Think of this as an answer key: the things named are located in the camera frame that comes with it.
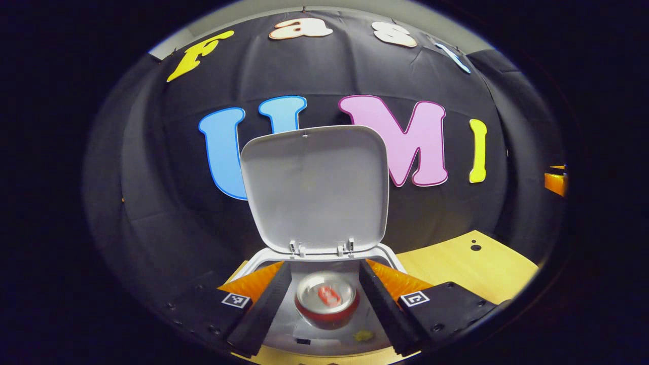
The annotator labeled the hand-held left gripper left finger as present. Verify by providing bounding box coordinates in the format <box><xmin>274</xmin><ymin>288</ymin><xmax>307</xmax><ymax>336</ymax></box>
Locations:
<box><xmin>165</xmin><ymin>261</ymin><xmax>293</xmax><ymax>358</ymax></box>

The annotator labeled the white desktop garbage bin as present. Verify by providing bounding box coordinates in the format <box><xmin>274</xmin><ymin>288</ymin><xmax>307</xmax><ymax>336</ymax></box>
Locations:
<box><xmin>226</xmin><ymin>125</ymin><xmax>409</xmax><ymax>357</ymax></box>

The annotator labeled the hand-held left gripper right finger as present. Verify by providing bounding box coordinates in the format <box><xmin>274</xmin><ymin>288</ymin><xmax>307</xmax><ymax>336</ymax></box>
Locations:
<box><xmin>359</xmin><ymin>259</ymin><xmax>500</xmax><ymax>357</ymax></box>

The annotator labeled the black backdrop cloth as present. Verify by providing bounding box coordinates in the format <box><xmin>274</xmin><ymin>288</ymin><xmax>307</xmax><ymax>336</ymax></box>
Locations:
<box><xmin>84</xmin><ymin>8</ymin><xmax>566</xmax><ymax>305</ymax></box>

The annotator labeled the red pop can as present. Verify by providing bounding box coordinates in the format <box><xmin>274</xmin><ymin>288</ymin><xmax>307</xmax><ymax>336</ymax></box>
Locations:
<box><xmin>294</xmin><ymin>270</ymin><xmax>361</xmax><ymax>331</ymax></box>

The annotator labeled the wooden desktop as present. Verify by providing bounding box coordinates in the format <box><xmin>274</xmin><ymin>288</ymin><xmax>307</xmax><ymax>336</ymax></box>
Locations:
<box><xmin>223</xmin><ymin>230</ymin><xmax>539</xmax><ymax>365</ymax></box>

